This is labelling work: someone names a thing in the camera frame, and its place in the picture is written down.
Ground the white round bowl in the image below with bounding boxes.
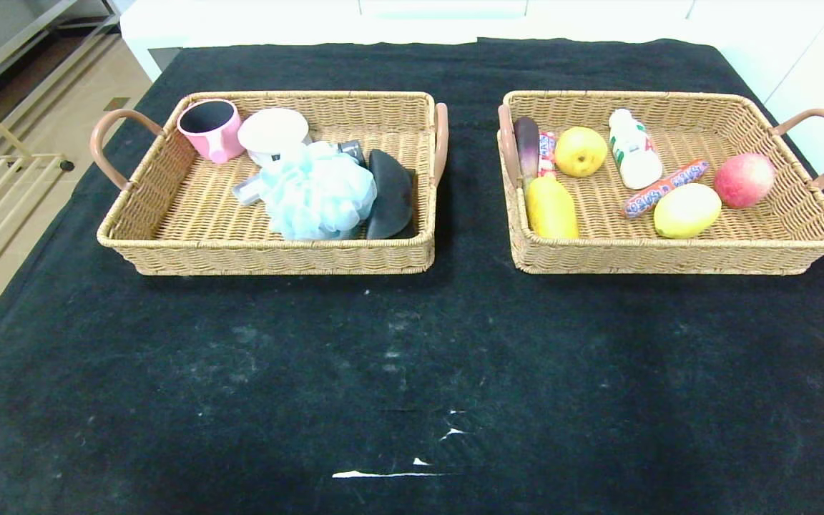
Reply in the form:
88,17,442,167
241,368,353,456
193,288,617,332
238,108,311,167

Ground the long yellow mango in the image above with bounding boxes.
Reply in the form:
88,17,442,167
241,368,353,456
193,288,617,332
524,175,580,240

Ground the red apple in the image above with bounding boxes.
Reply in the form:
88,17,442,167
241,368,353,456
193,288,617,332
713,152,778,210

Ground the grey translucent toothbrush case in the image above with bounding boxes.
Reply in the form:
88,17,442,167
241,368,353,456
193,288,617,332
232,175,267,207

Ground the wicker basket holding food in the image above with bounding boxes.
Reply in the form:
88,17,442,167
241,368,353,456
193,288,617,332
496,89,824,276

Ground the red blue wrapped sausage stick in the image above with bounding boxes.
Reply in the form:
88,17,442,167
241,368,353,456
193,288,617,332
622,160,710,219

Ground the white milk drink bottle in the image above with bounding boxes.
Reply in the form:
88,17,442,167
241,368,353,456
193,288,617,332
609,109,664,191

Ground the purple eggplant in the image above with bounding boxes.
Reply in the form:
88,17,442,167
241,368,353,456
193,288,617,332
514,116,541,190

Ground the red candy packet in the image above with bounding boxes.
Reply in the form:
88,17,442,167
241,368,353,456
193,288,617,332
537,132,557,177

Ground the yellow pear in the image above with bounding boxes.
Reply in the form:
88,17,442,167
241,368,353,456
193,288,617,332
554,127,608,179

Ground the yellow lemon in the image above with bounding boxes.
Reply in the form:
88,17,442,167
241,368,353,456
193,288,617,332
653,183,722,240

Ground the wicker basket holding household items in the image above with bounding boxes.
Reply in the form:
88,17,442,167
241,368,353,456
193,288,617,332
90,90,449,277

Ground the black tablecloth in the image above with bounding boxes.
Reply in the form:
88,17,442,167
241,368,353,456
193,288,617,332
0,37,824,515

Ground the pink plastic cup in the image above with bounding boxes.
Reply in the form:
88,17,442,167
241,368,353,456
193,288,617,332
177,99,245,165

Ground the light blue bath loofah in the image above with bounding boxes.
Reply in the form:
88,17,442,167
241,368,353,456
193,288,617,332
258,141,379,241

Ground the white cabinet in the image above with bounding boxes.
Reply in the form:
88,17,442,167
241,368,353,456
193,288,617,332
691,0,824,240

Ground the grey metal shelf frame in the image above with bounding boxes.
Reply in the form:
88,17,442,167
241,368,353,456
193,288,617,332
0,0,121,94

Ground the black leather pouch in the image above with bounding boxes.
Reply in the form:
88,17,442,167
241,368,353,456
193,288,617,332
366,149,416,240

